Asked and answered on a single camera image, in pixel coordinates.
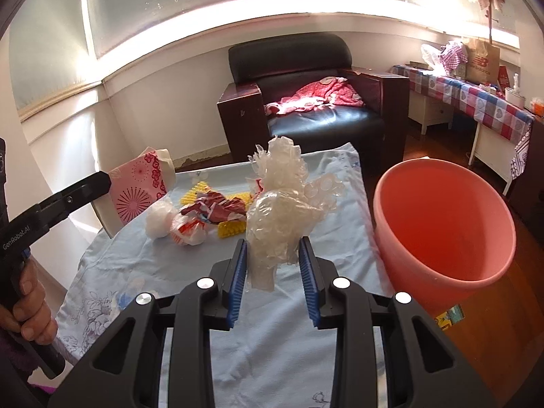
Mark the clear bubble plastic wrap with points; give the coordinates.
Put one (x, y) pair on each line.
(276, 212)

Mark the colourful card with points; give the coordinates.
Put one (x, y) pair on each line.
(450, 316)

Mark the yellow foam net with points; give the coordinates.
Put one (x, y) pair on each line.
(191, 191)
(231, 227)

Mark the orange box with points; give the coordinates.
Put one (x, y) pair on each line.
(536, 106)

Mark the flat brown box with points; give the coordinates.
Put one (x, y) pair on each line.
(418, 64)

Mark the side table with checkered cloth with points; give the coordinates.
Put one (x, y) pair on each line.
(480, 100)

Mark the brown paper shopping bag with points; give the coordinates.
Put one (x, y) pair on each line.
(482, 61)

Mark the red card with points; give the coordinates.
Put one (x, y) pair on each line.
(503, 77)

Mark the person's left hand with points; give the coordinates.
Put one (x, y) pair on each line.
(36, 306)

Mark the white tissue container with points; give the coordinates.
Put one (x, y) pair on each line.
(515, 91)

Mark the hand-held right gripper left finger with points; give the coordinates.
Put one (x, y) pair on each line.
(237, 284)

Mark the white table frame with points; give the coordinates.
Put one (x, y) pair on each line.
(488, 148)

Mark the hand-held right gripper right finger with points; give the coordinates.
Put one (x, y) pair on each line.
(309, 284)

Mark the black leather armchair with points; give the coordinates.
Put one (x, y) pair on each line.
(323, 123)

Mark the white crumpled plastic bag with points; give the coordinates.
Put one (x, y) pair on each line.
(159, 219)

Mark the frosted glass window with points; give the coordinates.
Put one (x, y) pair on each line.
(191, 0)

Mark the pink firework-print paper bag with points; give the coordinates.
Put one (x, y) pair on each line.
(136, 187)

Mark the light blue bedsheet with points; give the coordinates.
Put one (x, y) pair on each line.
(276, 357)

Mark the pink plastic bucket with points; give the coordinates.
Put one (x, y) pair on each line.
(442, 229)

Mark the white drawer cabinet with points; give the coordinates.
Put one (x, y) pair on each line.
(429, 110)

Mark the crumpled maroon wrapper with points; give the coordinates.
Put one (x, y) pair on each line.
(212, 208)

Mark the white orange-print plastic bag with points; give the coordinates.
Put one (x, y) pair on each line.
(189, 231)

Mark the pink dotted cloth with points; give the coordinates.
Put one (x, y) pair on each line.
(323, 91)

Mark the pink checkered cloth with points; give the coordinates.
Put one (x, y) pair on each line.
(454, 53)

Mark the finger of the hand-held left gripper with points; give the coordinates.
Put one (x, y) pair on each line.
(85, 191)

